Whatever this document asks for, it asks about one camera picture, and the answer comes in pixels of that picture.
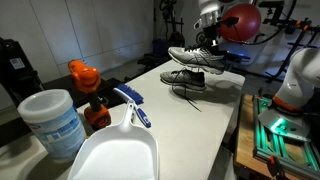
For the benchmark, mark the green aluminium robot base frame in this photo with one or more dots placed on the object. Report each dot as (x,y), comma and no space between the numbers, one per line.
(302,159)

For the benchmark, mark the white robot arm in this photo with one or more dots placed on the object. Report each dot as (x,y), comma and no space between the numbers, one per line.
(284,115)

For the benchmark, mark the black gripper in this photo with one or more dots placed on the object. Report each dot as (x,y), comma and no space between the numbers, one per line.
(211,30)

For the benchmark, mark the red exercise ball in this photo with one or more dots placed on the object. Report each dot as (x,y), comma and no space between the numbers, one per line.
(249,20)

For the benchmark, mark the orange cordless drill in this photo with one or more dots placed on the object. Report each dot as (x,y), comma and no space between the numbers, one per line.
(87,80)

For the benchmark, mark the white dustpan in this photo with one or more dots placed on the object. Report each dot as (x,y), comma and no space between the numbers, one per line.
(119,152)

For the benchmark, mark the wooden base board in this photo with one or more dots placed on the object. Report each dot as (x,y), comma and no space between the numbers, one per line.
(245,164)

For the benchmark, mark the black case with label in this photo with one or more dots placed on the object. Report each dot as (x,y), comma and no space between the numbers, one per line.
(17,75)

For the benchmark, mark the blue hand brush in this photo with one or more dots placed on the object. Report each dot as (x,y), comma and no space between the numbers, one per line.
(127,93)

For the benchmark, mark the white wipes canister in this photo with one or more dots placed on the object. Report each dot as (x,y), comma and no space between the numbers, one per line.
(53,118)

